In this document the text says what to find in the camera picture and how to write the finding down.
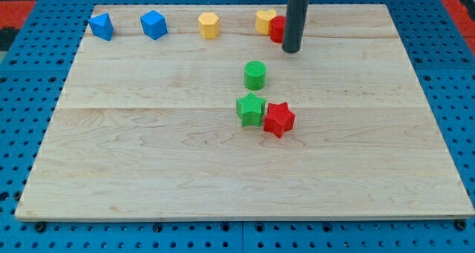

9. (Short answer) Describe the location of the red cylinder block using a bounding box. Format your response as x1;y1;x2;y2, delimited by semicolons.
269;16;286;43

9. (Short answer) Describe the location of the blue cube block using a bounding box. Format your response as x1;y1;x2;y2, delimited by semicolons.
140;10;168;40

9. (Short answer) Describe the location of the red star block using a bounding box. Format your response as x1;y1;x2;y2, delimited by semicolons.
263;102;295;138

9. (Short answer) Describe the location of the yellow hexagon block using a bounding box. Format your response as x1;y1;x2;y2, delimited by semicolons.
197;12;220;39

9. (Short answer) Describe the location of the yellow heart block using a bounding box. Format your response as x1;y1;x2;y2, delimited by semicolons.
255;9;277;36

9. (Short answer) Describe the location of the green star block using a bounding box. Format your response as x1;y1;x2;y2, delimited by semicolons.
236;92;266;127

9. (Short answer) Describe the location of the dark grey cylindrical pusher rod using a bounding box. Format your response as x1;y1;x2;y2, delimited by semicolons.
282;0;309;53

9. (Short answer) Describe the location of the light wooden board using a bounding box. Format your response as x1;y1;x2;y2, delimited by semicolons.
15;4;474;223

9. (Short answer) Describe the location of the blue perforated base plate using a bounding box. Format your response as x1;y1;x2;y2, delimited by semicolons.
1;0;474;252

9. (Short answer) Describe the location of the green cylinder block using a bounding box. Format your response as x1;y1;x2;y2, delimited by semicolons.
244;61;266;91

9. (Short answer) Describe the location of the blue triangular prism block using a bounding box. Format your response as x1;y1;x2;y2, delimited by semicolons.
88;13;114;41

